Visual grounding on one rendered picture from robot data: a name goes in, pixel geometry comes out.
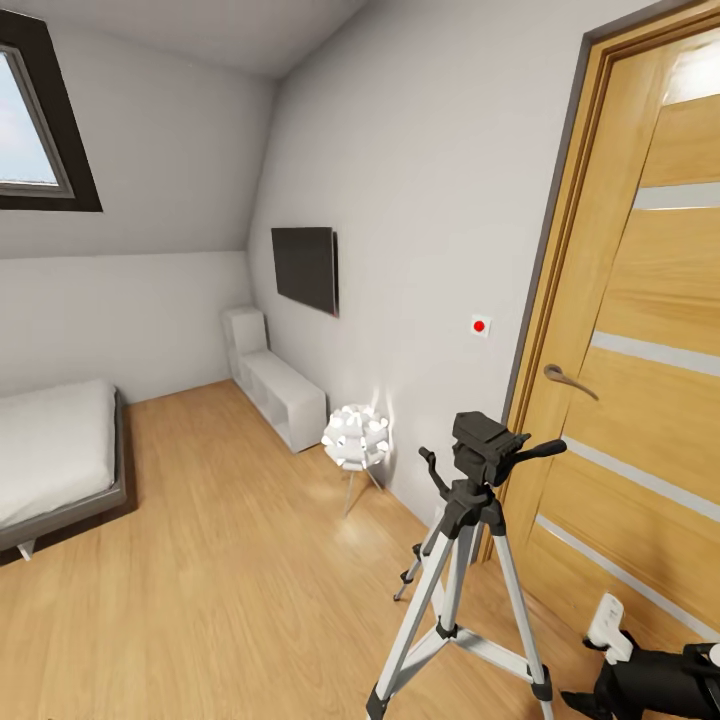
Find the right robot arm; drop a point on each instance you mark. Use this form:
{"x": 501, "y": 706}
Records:
{"x": 633, "y": 680}

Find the door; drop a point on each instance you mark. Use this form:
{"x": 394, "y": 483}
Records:
{"x": 622, "y": 353}

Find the camera tripod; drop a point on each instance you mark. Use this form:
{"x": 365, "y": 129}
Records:
{"x": 485, "y": 451}

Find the fixed window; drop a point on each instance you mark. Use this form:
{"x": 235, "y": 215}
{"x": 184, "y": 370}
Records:
{"x": 43, "y": 163}

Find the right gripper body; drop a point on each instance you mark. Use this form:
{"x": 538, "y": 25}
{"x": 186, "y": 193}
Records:
{"x": 630, "y": 687}

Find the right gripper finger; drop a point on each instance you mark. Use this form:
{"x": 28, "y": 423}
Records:
{"x": 589, "y": 644}
{"x": 590, "y": 704}

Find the bookcase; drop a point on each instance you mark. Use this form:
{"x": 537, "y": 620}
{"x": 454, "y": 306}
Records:
{"x": 293, "y": 406}

